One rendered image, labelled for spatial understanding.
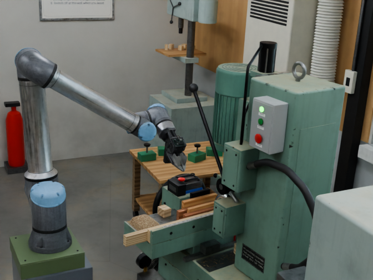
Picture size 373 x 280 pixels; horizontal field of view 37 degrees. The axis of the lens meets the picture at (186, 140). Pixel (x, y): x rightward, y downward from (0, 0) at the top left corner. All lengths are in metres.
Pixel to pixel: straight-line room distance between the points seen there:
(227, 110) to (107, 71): 3.17
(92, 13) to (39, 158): 2.56
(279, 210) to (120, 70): 3.49
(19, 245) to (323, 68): 2.01
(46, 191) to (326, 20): 1.90
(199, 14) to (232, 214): 2.48
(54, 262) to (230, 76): 1.12
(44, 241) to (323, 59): 1.93
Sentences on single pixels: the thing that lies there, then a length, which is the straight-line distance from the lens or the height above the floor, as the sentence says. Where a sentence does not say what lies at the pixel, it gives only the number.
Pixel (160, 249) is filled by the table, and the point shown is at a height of 0.87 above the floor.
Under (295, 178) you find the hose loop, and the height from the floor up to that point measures 1.28.
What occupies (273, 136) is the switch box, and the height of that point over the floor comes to 1.38.
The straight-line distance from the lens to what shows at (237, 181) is 1.88.
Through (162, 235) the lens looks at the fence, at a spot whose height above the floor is 0.93.
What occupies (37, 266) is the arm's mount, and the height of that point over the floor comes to 0.60.
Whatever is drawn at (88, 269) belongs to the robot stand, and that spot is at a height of 0.54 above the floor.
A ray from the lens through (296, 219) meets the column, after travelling 1.92.
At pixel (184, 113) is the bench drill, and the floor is 0.66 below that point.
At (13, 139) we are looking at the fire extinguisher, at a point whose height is 0.30.
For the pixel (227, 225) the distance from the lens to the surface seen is 1.98.
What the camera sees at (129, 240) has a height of 0.92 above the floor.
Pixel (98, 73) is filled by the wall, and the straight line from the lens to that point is 5.12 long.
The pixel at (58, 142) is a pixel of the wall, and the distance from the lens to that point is 5.20.
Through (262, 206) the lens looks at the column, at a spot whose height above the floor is 1.10.
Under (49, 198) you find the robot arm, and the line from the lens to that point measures 2.49.
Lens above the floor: 1.93
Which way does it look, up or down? 19 degrees down
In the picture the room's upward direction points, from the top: 3 degrees clockwise
